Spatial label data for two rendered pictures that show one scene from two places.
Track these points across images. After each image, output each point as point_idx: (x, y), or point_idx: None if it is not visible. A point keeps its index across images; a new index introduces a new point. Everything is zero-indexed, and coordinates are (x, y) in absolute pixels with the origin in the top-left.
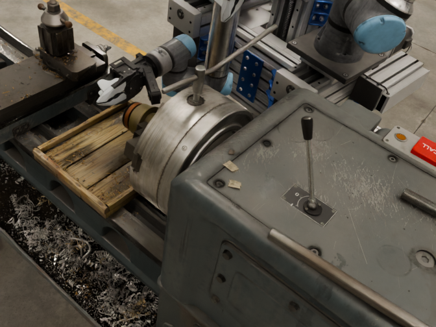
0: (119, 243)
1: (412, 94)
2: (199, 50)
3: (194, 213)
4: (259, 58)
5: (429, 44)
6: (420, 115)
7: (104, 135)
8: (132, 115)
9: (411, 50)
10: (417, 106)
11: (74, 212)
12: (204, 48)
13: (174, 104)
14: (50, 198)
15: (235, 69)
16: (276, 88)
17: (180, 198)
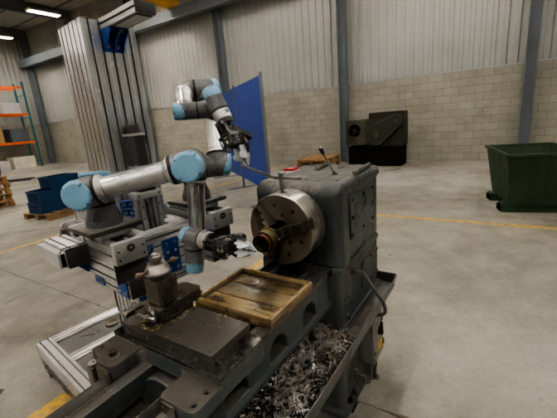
0: (306, 319)
1: (65, 308)
2: (147, 264)
3: (346, 193)
4: (172, 236)
5: (4, 299)
6: (90, 306)
7: (239, 302)
8: (269, 235)
9: (7, 308)
10: (79, 307)
11: (288, 346)
12: (147, 260)
13: (288, 195)
14: (276, 367)
15: None
16: (215, 223)
17: (343, 192)
